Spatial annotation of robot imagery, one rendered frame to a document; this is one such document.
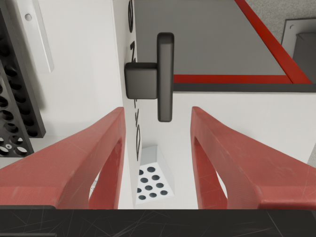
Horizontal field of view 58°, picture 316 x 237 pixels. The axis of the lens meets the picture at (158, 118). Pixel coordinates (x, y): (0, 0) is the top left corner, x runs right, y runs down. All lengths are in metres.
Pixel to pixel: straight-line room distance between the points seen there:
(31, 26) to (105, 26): 0.12
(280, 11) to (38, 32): 1.03
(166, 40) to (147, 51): 0.35
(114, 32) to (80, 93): 0.15
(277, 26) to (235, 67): 0.74
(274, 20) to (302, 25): 0.10
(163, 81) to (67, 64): 0.13
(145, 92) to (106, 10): 0.07
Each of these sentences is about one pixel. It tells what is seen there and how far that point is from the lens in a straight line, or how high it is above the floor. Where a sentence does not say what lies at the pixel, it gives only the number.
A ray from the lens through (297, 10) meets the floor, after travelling 1.24.
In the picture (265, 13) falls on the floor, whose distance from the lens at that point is 1.20.
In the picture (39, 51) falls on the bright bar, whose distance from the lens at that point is 0.29.
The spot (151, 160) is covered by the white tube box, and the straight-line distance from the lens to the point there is 0.43.
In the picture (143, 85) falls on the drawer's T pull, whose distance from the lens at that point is 0.21.
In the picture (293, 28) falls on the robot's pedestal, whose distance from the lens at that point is 1.23.
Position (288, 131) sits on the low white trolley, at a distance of 0.47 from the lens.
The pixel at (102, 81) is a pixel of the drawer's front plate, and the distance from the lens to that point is 0.20.
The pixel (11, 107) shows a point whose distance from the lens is 0.27.
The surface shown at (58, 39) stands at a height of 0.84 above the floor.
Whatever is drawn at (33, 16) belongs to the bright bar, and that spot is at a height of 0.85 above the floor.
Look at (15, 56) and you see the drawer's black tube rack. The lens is 0.28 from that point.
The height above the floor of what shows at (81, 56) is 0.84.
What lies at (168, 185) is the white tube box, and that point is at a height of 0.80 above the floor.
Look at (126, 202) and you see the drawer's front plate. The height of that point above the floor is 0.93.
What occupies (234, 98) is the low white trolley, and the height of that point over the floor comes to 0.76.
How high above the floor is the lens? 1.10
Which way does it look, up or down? 53 degrees down
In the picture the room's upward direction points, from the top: 177 degrees counter-clockwise
